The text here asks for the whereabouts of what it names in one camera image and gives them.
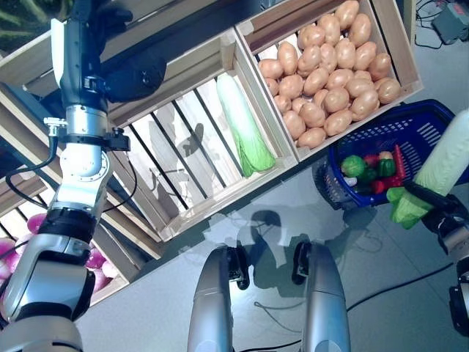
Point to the dark green bell pepper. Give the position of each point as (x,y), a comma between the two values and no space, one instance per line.
(368,175)

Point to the pale green napa cabbage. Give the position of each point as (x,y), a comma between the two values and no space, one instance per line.
(443,161)
(242,124)

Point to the peach coloured vegetable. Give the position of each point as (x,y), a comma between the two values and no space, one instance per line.
(385,155)

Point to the blue plastic shopping basket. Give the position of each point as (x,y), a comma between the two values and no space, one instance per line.
(421,110)

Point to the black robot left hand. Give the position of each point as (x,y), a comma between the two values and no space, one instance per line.
(80,55)

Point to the slim red carrot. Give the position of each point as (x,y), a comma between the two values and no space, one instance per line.
(399,161)

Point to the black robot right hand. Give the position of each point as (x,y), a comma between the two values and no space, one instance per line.
(445,216)

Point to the silver robot right leg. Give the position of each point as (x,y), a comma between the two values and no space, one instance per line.
(324,293)

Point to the large wooden display shelf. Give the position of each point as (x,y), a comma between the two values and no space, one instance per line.
(22,124)

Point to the red bell pepper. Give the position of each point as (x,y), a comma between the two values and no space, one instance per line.
(394,181)

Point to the light green round vegetable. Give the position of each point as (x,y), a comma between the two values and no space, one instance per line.
(353,165)

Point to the small white garlic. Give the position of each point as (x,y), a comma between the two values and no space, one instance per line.
(350,180)

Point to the grey box device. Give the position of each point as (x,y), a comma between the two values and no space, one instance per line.
(452,23)

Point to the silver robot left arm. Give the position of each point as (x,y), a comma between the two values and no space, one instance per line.
(82,165)

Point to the red tomato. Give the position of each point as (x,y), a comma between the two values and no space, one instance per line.
(377,187)

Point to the dark green cucumber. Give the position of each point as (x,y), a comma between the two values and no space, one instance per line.
(362,188)

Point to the red round fruit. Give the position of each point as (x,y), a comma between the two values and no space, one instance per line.
(371,160)

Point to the tan potato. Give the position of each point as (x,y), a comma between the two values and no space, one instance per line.
(311,36)
(338,122)
(388,90)
(360,29)
(329,27)
(311,138)
(270,68)
(365,55)
(380,66)
(287,55)
(347,12)
(364,104)
(294,124)

